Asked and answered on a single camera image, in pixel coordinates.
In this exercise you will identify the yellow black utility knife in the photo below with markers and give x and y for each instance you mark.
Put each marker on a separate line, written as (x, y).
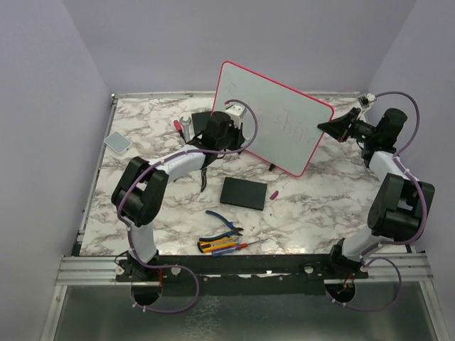
(218, 244)

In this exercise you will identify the black handled wire stripper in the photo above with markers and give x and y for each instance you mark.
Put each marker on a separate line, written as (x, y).
(203, 174)

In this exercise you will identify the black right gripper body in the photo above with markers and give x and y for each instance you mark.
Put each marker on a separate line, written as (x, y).
(357, 130)

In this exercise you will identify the red blue screwdriver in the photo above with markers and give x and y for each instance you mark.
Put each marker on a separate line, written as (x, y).
(235, 248)

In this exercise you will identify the pink marker cap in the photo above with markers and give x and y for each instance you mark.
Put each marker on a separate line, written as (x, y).
(274, 195)

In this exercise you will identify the blue handled cutting pliers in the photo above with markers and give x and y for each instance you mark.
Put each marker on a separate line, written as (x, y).
(235, 230)

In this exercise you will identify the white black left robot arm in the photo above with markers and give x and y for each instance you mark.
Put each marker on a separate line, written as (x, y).
(139, 193)

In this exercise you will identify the small white square box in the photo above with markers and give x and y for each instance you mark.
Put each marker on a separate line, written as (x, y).
(117, 143)

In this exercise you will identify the black flat network switch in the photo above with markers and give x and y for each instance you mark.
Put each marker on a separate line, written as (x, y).
(243, 193)

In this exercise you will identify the red handled wrench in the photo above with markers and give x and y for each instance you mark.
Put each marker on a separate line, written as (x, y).
(182, 127)

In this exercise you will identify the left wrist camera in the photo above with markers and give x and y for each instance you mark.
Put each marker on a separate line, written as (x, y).
(237, 113)

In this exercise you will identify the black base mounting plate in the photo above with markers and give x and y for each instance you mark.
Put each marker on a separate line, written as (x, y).
(238, 275)

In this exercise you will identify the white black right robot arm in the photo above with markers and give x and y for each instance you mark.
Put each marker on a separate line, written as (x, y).
(401, 206)

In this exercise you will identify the pink framed whiteboard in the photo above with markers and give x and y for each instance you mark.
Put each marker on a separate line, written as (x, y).
(288, 119)

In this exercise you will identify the black rear network switch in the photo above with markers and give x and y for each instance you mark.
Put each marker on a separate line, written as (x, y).
(199, 121)

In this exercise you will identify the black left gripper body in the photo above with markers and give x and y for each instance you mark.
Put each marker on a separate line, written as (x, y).
(233, 135)

